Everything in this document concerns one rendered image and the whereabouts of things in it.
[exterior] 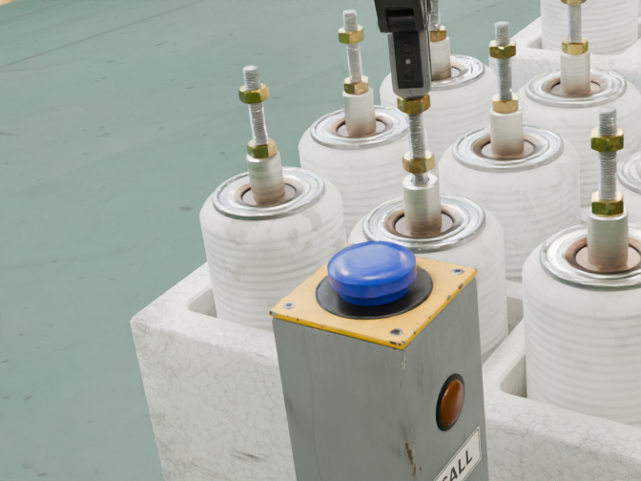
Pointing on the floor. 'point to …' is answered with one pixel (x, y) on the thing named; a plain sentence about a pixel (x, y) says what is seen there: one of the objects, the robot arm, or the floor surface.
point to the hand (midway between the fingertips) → (410, 57)
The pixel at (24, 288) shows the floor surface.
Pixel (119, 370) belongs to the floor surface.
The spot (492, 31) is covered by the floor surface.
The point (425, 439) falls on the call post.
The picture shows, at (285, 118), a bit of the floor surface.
